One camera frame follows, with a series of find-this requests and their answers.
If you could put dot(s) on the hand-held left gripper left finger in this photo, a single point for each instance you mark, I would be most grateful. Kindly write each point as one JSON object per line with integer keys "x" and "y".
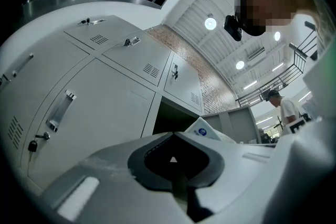
{"x": 105, "y": 173}

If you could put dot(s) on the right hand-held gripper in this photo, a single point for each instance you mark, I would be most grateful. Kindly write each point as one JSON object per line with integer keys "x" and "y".
{"x": 309, "y": 165}

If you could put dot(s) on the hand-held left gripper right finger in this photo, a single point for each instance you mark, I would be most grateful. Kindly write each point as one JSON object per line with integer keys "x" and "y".
{"x": 236, "y": 173}

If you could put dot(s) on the blue white tissue pack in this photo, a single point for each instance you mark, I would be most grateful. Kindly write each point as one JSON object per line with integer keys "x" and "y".
{"x": 203, "y": 129}

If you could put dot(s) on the grey metal locker cabinet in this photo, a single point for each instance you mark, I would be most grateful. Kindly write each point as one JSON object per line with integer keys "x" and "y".
{"x": 105, "y": 102}

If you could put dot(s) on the grey metal locker door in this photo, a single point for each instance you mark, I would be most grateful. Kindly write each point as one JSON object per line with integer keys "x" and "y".
{"x": 236, "y": 123}

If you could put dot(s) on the ceiling strip light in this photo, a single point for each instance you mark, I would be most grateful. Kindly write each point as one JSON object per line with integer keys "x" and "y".
{"x": 277, "y": 66}
{"x": 250, "y": 84}

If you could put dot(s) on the round ceiling lamp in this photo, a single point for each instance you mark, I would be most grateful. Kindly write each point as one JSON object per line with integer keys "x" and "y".
{"x": 277, "y": 35}
{"x": 240, "y": 65}
{"x": 210, "y": 23}

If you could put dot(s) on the black metal railing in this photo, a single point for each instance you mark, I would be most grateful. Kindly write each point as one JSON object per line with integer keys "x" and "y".
{"x": 296, "y": 49}

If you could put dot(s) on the ceiling air vent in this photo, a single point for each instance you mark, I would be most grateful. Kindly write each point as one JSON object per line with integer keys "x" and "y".
{"x": 256, "y": 53}

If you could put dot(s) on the person's head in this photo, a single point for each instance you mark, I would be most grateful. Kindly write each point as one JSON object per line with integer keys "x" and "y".
{"x": 262, "y": 2}

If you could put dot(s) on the black head camera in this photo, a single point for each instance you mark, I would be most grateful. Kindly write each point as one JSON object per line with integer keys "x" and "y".
{"x": 233, "y": 29}

